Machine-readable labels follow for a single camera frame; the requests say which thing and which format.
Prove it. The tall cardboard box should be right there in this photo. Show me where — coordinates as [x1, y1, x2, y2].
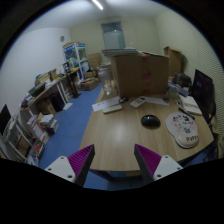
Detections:
[164, 46, 182, 77]

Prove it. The white remote control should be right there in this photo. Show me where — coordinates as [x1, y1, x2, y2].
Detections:
[130, 96, 146, 109]

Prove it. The wooden side desk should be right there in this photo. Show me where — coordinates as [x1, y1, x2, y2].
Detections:
[21, 68, 79, 113]

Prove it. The stack of books on floor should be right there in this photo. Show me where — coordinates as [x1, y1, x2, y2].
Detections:
[37, 113, 59, 136]

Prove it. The black pen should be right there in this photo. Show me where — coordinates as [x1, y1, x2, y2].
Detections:
[178, 107, 195, 120]

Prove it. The large cardboard box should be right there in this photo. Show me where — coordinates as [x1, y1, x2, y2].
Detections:
[111, 54, 169, 97]

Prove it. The black monitor at left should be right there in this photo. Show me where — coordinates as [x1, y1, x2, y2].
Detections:
[0, 105, 11, 134]

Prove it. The white paper under box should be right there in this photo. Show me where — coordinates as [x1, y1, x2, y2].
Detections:
[144, 96, 169, 106]

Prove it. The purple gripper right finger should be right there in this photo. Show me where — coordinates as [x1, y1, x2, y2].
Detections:
[134, 144, 182, 185]

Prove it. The black monitor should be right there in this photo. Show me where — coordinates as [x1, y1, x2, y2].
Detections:
[191, 68, 215, 113]
[0, 105, 11, 134]

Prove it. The small black round object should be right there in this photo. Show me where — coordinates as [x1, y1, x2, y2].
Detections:
[119, 97, 128, 103]

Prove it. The white paper sheet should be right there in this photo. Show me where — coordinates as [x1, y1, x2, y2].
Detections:
[92, 96, 119, 112]

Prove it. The cardboard box on floor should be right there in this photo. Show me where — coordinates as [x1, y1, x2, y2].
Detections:
[81, 78, 99, 91]

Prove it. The white patterned mouse pad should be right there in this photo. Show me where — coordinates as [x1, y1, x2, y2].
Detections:
[166, 112, 199, 148]

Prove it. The open notebook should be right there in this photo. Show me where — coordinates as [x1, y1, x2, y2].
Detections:
[180, 96, 202, 115]

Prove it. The beige remote control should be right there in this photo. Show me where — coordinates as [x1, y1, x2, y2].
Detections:
[103, 105, 123, 114]

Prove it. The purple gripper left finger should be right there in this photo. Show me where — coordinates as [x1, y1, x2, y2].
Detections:
[46, 145, 95, 186]

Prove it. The ceiling light tube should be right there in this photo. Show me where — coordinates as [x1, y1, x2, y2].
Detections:
[91, 0, 103, 10]

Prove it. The black computer mouse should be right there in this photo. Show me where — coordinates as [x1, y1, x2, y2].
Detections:
[141, 115, 161, 127]

